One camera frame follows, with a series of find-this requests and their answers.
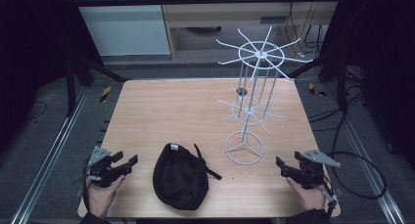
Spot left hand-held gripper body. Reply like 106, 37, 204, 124
85, 146, 127, 189

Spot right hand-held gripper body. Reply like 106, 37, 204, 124
293, 149, 342, 190

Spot black cap with strap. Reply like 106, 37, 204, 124
152, 142, 223, 211

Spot white wire display rack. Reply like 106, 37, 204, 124
214, 25, 314, 166

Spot person's right hand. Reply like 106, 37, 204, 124
286, 176, 329, 213

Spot person's left hand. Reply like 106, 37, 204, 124
85, 174, 127, 219

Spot yellow black striped tape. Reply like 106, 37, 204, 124
307, 82, 328, 98
99, 85, 113, 104

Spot black metal stand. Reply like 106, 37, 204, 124
288, 52, 349, 114
64, 49, 131, 118

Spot white cabinet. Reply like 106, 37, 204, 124
69, 0, 172, 58

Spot dark curtain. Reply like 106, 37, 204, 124
321, 0, 415, 171
0, 0, 103, 152

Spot light wooden desk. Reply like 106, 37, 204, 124
159, 0, 345, 61

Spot black horizontal bar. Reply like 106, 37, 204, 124
69, 0, 343, 8

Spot right hand-held gripper cable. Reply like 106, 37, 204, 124
320, 181, 339, 219

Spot bundle of black floor cables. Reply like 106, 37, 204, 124
307, 66, 371, 133

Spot aluminium floor rail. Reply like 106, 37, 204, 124
10, 86, 90, 224
326, 82, 406, 224

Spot looped black floor cable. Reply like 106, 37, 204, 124
327, 111, 389, 201

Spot thin black floor cable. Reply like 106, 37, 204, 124
24, 100, 49, 121

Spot hanging black cables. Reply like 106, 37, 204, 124
284, 1, 325, 58

